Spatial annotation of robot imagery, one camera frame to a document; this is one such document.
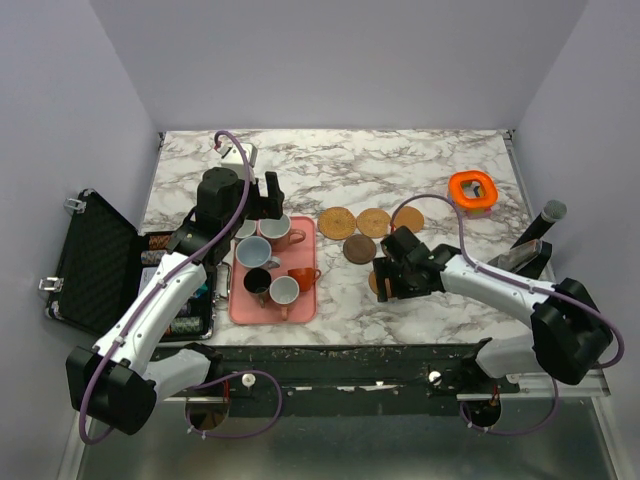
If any aluminium rail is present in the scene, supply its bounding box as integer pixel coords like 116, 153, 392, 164
457, 355, 612, 402

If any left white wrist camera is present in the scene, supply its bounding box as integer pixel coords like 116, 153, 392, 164
217, 143, 258, 176

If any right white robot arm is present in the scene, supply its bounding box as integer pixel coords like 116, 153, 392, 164
373, 227, 614, 392

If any light blue cup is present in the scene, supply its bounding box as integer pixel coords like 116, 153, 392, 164
235, 236, 281, 270

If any woven rattan coaster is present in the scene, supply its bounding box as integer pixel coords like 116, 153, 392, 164
317, 207, 356, 240
356, 208, 391, 239

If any orange red cup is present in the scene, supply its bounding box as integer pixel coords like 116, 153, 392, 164
287, 267, 321, 292

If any light wood coaster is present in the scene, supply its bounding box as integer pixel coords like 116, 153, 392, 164
393, 206, 425, 233
368, 271, 393, 298

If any pink mug white inside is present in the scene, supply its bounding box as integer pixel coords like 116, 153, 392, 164
258, 215, 306, 252

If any black grey microphone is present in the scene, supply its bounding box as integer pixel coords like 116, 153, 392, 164
512, 200, 567, 249

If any black microphone stand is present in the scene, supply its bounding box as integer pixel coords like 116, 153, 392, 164
488, 239, 553, 280

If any pink plastic tray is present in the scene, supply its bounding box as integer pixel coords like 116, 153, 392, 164
228, 216, 317, 326

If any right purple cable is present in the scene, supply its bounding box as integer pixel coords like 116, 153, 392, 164
389, 193, 626, 435

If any white cup brown handle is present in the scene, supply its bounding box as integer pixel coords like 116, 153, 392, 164
269, 276, 300, 321

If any black poker chip case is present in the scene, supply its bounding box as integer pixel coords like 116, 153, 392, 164
39, 187, 240, 341

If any dark wood coaster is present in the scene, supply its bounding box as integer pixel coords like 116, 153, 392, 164
343, 234, 377, 265

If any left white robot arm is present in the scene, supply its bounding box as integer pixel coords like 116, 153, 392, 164
66, 167, 285, 445

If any small white cup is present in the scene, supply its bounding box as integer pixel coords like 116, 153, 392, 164
234, 219, 257, 243

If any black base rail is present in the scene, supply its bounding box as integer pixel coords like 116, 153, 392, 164
162, 344, 586, 419

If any black cup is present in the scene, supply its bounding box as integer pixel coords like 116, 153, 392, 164
243, 268, 272, 308

